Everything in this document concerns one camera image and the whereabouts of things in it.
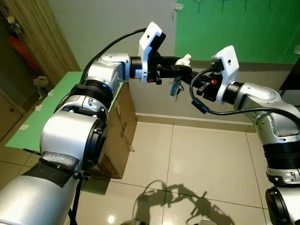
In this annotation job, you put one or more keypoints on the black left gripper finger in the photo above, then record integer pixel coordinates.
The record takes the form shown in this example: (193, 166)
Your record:
(178, 71)
(172, 62)

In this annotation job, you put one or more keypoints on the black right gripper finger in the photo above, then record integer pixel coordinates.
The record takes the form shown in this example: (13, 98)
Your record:
(200, 78)
(203, 90)

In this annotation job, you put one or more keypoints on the key bunch with white fob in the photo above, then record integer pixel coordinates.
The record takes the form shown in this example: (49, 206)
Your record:
(176, 89)

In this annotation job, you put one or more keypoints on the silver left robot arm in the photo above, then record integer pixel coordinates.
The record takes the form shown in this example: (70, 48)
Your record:
(70, 136)

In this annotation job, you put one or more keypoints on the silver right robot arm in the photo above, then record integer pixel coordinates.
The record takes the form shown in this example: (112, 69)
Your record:
(276, 126)

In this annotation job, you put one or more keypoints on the clear tape piece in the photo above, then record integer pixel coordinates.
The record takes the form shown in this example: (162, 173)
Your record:
(178, 6)

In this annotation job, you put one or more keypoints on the brown cardboard box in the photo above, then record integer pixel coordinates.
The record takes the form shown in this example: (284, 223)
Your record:
(117, 126)

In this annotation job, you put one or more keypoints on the white plastic jug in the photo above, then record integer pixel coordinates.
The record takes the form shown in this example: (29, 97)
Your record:
(41, 80)

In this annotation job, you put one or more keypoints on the wood grain panel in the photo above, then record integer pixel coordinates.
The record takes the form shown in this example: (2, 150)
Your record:
(37, 28)

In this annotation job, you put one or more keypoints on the green paper sheet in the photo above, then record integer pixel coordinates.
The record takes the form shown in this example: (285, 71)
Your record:
(42, 117)

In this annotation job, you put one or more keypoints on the orange red object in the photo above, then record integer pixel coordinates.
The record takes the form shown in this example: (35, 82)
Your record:
(21, 54)

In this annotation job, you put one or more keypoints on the brown wooden cabinet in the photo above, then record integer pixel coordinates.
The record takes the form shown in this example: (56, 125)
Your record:
(9, 112)

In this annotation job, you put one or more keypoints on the black folding stand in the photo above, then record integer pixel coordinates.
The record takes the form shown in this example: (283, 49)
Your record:
(75, 201)

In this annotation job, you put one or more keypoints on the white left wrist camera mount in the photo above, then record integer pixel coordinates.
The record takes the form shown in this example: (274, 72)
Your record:
(151, 40)

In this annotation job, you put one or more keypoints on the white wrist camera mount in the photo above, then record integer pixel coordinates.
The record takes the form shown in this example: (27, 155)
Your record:
(227, 63)
(151, 40)

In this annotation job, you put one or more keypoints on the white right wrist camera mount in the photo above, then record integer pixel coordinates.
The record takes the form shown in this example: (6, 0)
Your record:
(227, 63)

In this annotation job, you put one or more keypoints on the green wall sheet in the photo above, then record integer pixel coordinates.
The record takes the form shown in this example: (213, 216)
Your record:
(262, 28)

